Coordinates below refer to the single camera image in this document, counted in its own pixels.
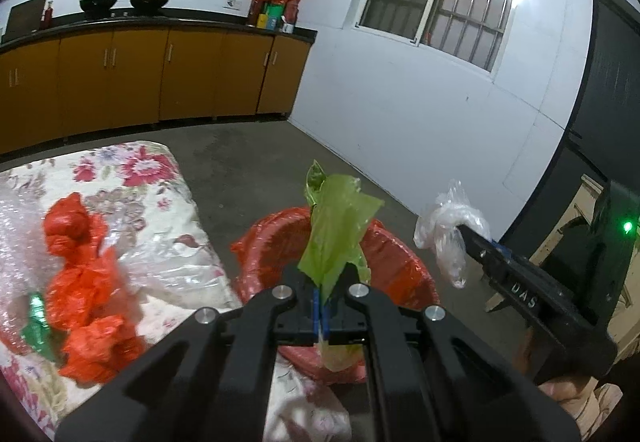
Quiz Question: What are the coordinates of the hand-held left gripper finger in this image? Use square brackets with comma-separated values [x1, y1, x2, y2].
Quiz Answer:
[322, 267, 583, 442]
[55, 269, 323, 442]

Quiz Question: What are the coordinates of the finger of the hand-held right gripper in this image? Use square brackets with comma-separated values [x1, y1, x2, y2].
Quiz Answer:
[457, 223, 508, 273]

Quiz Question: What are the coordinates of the clear plastic bag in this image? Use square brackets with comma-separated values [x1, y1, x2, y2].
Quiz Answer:
[414, 179, 493, 290]

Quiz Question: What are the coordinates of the red-lined trash bin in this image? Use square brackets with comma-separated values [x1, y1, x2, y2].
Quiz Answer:
[231, 207, 441, 385]

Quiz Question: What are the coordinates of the green plastic bag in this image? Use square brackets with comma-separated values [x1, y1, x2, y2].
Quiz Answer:
[297, 160, 385, 373]

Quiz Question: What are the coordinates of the red plastic bag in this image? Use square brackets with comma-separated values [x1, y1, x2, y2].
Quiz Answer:
[59, 314, 147, 385]
[45, 247, 132, 327]
[44, 193, 108, 267]

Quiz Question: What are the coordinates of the green foil wrapper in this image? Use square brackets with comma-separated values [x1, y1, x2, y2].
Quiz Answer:
[22, 293, 61, 363]

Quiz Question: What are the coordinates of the clear bubble wrap sheet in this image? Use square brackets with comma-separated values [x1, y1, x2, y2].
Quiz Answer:
[0, 196, 231, 355]

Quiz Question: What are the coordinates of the person's right forearm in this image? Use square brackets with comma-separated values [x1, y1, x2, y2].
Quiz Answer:
[537, 369, 623, 440]

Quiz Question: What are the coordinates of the floral tablecloth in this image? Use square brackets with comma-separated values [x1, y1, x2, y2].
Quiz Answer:
[0, 141, 351, 442]

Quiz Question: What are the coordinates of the dark door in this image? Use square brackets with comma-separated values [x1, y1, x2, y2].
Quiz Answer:
[500, 0, 640, 263]

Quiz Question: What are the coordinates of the row of orange lower cabinets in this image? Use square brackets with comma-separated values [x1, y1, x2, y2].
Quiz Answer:
[0, 29, 313, 155]

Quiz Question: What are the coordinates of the black countertop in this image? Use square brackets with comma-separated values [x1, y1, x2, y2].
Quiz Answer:
[0, 12, 318, 55]

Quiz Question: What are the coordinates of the black wok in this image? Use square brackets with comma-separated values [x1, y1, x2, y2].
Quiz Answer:
[79, 0, 120, 16]

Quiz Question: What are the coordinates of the dark brown board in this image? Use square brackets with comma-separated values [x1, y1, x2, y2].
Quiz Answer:
[2, 0, 47, 42]

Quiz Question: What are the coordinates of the pale wooden frame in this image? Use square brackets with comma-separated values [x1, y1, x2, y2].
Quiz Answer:
[485, 174, 640, 348]

